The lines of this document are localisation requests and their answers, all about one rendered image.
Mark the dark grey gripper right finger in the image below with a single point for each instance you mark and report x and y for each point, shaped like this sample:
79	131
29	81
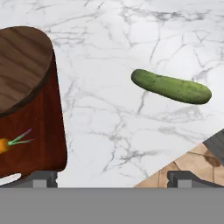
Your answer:
180	179

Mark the white rounded object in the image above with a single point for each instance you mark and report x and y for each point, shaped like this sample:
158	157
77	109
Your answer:
8	179

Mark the brown wooden round dish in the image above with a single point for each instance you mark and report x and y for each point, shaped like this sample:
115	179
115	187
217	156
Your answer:
23	67

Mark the orange carrot with green stem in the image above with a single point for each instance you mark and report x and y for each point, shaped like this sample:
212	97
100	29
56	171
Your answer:
3	145

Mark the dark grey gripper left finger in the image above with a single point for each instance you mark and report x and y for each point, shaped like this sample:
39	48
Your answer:
43	179

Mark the green cucumber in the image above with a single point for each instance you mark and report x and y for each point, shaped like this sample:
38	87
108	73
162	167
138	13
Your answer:
172	87

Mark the dark red wooden tray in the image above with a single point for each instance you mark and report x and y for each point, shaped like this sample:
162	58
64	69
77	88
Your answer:
40	128

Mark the dark grey slatted panel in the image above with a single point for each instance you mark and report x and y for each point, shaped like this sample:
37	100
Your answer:
217	145

